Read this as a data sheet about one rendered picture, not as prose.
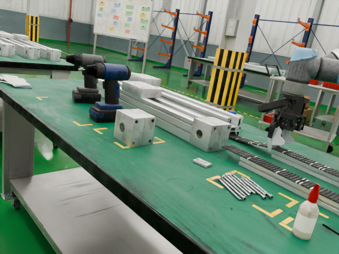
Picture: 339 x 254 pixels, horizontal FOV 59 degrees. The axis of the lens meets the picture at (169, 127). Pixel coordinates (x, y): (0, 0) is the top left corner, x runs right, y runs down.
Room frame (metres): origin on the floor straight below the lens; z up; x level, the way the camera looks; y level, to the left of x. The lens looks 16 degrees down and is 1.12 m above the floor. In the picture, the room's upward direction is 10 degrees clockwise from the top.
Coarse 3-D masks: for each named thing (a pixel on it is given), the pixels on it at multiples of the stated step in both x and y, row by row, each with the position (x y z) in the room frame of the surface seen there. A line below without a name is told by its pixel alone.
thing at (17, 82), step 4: (0, 76) 1.50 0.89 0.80; (4, 76) 1.52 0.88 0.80; (8, 76) 1.54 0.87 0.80; (12, 76) 1.56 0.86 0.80; (16, 76) 1.57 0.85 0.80; (4, 80) 1.50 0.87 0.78; (8, 80) 1.46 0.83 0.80; (12, 80) 1.48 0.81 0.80; (16, 80) 1.49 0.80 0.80; (20, 80) 1.51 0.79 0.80; (24, 80) 1.54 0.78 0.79; (12, 84) 1.41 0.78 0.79; (16, 84) 1.42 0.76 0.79; (20, 84) 1.43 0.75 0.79; (24, 84) 1.45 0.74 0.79; (28, 84) 1.47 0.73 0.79
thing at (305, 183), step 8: (232, 152) 0.91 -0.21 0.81; (240, 152) 0.92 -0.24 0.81; (256, 160) 0.86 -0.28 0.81; (264, 160) 0.87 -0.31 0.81; (272, 168) 0.82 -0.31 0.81; (280, 168) 0.83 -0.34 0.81; (288, 176) 0.78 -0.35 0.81; (296, 176) 0.79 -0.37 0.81; (304, 184) 0.74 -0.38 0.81; (312, 184) 0.75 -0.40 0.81; (320, 192) 0.71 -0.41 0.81; (328, 192) 0.72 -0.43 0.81; (336, 200) 0.68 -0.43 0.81
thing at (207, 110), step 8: (128, 80) 1.69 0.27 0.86; (160, 88) 1.59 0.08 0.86; (168, 96) 1.42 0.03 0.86; (176, 96) 1.49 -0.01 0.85; (184, 96) 1.47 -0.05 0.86; (176, 104) 1.37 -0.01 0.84; (184, 104) 1.34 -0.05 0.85; (192, 104) 1.30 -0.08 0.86; (200, 104) 1.36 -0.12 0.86; (200, 112) 1.27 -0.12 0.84; (208, 112) 1.22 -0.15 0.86; (216, 112) 1.22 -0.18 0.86; (224, 112) 1.26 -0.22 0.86; (224, 120) 1.16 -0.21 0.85; (232, 120) 1.22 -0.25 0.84; (240, 120) 1.21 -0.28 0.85; (232, 128) 1.20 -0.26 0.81
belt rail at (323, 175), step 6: (276, 156) 1.01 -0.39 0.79; (282, 156) 0.99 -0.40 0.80; (288, 156) 0.98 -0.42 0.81; (288, 162) 0.97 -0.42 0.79; (294, 162) 0.96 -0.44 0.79; (300, 162) 0.94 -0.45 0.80; (300, 168) 0.94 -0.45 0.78; (306, 168) 0.93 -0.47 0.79; (312, 168) 0.91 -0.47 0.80; (312, 174) 0.91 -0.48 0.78; (318, 174) 0.90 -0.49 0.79; (324, 174) 0.88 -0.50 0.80; (330, 174) 0.87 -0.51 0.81; (324, 180) 0.88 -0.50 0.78; (330, 180) 0.87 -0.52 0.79; (336, 180) 0.86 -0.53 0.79
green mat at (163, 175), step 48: (48, 96) 1.35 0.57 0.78; (96, 144) 0.86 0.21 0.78; (240, 144) 1.11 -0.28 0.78; (288, 144) 1.22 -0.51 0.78; (144, 192) 0.62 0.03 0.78; (192, 192) 0.66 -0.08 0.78; (288, 192) 0.75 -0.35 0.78; (336, 192) 0.81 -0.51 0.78; (240, 240) 0.50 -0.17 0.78; (288, 240) 0.52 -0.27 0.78; (336, 240) 0.55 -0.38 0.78
